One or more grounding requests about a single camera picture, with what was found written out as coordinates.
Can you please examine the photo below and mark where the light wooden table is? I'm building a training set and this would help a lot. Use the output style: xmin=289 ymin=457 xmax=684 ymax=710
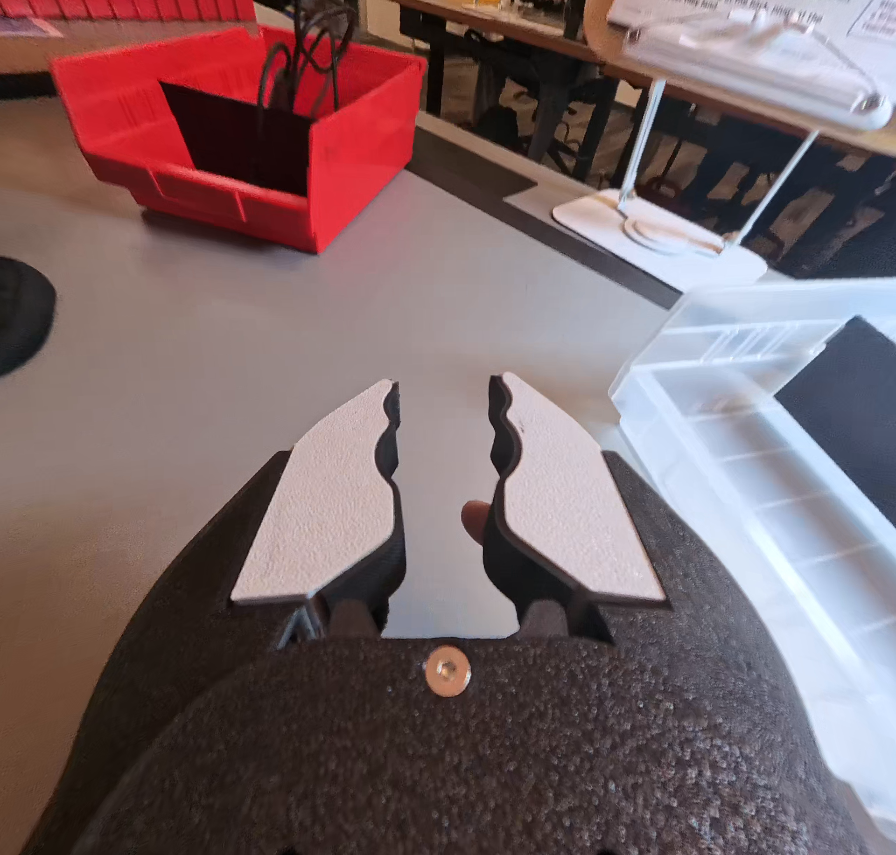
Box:
xmin=0 ymin=1 xmax=295 ymax=97

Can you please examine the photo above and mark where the red open-front bin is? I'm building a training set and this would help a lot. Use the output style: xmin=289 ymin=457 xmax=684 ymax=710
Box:
xmin=50 ymin=26 xmax=428 ymax=254

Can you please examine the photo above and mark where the blue tape patch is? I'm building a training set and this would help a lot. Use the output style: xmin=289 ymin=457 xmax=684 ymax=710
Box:
xmin=0 ymin=15 xmax=64 ymax=39

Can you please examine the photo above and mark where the clear plastic bin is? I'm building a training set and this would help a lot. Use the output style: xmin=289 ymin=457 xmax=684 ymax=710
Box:
xmin=609 ymin=280 xmax=896 ymax=821

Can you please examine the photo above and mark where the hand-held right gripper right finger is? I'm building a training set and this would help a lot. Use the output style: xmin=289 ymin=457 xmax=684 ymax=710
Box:
xmin=482 ymin=371 xmax=667 ymax=645

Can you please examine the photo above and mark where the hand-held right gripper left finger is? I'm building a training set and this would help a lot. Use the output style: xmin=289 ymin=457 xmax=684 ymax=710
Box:
xmin=230 ymin=378 xmax=408 ymax=649

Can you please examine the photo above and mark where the white document stand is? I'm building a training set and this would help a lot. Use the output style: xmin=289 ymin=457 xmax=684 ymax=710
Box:
xmin=616 ymin=12 xmax=896 ymax=249

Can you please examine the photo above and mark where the black round textured pad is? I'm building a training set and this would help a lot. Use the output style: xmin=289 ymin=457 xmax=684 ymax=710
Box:
xmin=0 ymin=257 xmax=57 ymax=376

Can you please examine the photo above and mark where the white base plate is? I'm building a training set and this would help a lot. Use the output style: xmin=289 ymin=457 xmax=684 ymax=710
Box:
xmin=552 ymin=189 xmax=767 ymax=291

